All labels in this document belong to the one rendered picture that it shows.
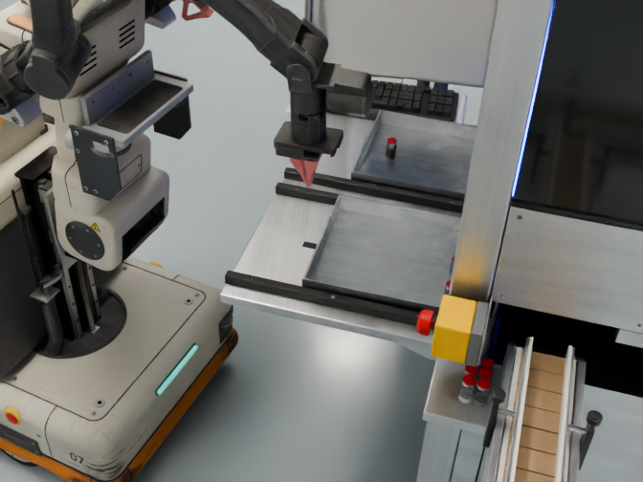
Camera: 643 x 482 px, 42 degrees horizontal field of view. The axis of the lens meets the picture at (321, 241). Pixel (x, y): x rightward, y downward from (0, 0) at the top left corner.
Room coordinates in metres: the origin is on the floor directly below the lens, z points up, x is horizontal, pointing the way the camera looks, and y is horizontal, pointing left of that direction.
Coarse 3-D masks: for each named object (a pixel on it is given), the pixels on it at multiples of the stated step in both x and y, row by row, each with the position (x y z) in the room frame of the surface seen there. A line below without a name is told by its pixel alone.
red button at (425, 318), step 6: (420, 312) 0.92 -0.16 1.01; (426, 312) 0.91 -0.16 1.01; (432, 312) 0.92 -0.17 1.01; (420, 318) 0.90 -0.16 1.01; (426, 318) 0.90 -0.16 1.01; (432, 318) 0.92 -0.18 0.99; (420, 324) 0.90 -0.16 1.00; (426, 324) 0.89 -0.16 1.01; (432, 324) 0.90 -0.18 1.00; (420, 330) 0.89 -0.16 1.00; (426, 330) 0.89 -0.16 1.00
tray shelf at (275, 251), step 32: (352, 128) 1.64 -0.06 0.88; (320, 160) 1.51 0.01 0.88; (352, 160) 1.51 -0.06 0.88; (352, 192) 1.39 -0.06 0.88; (288, 224) 1.28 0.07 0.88; (320, 224) 1.29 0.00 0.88; (256, 256) 1.18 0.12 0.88; (288, 256) 1.19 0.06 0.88; (224, 288) 1.09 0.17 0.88; (320, 320) 1.03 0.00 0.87; (352, 320) 1.02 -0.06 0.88; (384, 320) 1.02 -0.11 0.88
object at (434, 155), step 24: (384, 120) 1.66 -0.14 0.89; (408, 120) 1.65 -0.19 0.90; (432, 120) 1.63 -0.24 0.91; (384, 144) 1.57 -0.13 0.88; (408, 144) 1.58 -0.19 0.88; (432, 144) 1.58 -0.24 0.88; (456, 144) 1.58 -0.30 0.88; (360, 168) 1.48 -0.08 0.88; (384, 168) 1.48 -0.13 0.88; (408, 168) 1.48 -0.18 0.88; (432, 168) 1.49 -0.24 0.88; (456, 168) 1.49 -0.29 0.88; (432, 192) 1.37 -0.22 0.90; (456, 192) 1.36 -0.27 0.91
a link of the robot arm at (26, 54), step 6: (30, 42) 1.28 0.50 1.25; (78, 42) 1.27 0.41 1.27; (30, 48) 1.25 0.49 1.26; (72, 48) 1.25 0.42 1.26; (78, 48) 1.26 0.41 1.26; (84, 48) 1.27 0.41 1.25; (24, 54) 1.25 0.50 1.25; (30, 54) 1.25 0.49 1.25; (72, 54) 1.24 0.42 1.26; (78, 54) 1.25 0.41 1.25; (84, 54) 1.27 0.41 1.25; (18, 60) 1.24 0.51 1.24; (24, 60) 1.24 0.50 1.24; (66, 60) 1.23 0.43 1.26; (72, 60) 1.23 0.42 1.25; (78, 60) 1.25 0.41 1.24; (84, 60) 1.26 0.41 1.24; (24, 66) 1.24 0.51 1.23; (72, 66) 1.23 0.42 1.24; (78, 66) 1.24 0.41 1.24; (78, 72) 1.24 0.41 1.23
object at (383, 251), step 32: (352, 224) 1.29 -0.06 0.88; (384, 224) 1.29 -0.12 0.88; (416, 224) 1.29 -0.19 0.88; (448, 224) 1.28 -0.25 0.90; (320, 256) 1.19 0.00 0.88; (352, 256) 1.19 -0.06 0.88; (384, 256) 1.19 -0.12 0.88; (416, 256) 1.19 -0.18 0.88; (448, 256) 1.20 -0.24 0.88; (320, 288) 1.08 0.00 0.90; (352, 288) 1.07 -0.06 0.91; (384, 288) 1.10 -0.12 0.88; (416, 288) 1.11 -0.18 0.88
